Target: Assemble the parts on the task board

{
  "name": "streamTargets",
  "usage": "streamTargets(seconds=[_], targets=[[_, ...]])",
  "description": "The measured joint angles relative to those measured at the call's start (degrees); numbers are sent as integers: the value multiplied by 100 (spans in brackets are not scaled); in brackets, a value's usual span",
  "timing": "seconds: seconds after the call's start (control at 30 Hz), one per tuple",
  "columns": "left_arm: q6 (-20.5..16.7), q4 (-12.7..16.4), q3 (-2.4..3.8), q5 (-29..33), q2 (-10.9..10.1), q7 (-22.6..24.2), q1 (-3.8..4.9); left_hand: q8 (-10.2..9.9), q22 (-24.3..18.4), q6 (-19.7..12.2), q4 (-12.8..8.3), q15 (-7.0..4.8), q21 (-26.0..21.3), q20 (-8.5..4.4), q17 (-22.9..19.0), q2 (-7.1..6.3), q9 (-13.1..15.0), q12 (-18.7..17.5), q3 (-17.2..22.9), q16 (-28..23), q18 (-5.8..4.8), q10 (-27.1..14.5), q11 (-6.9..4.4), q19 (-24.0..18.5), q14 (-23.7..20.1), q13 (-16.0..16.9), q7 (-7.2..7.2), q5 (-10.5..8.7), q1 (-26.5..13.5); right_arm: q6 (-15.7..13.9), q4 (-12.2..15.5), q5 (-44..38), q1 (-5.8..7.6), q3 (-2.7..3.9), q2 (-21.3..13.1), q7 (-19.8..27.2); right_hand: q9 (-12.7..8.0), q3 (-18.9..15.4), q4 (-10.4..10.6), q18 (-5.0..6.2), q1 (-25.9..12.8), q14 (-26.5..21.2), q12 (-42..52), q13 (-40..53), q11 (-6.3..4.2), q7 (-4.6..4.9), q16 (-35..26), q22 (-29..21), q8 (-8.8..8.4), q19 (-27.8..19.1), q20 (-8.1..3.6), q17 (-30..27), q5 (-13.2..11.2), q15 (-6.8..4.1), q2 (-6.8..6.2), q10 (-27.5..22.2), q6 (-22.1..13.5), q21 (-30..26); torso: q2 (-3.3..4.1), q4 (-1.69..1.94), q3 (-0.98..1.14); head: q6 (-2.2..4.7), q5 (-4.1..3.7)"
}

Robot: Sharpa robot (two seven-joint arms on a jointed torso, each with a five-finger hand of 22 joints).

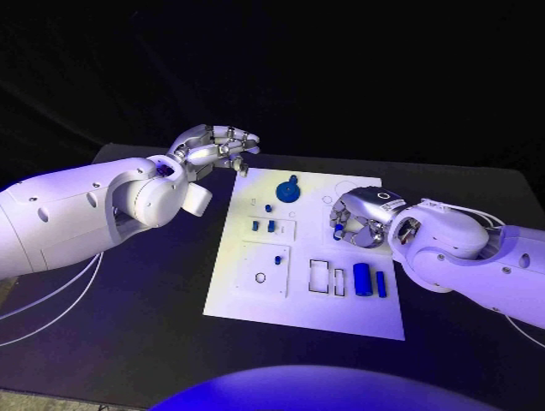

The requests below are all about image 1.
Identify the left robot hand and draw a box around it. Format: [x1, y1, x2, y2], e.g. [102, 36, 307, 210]
[164, 123, 262, 178]

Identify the white cable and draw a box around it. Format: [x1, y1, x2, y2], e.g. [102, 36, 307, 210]
[455, 206, 507, 229]
[503, 314, 545, 360]
[0, 252, 102, 331]
[0, 253, 105, 352]

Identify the thick long blue cylinder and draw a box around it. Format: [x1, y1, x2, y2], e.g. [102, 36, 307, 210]
[352, 262, 375, 297]

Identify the blue gear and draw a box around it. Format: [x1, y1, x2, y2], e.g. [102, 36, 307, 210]
[274, 175, 301, 203]

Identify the white task board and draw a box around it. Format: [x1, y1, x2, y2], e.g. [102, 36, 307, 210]
[203, 167, 406, 342]

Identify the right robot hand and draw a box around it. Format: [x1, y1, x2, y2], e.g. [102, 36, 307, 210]
[329, 187, 408, 249]

